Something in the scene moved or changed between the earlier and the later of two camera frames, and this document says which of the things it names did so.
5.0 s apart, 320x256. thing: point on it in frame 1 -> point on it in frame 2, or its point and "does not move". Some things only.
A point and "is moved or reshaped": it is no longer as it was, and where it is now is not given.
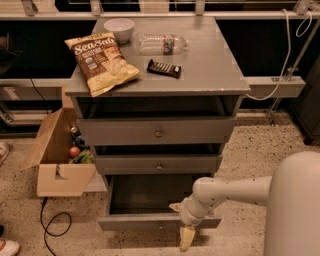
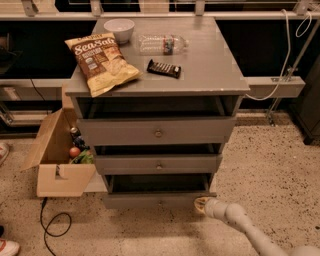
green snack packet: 85,157 does not move
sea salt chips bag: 102,63 does not move
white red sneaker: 8,247 does not move
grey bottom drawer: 142,202 is moved or reshaped
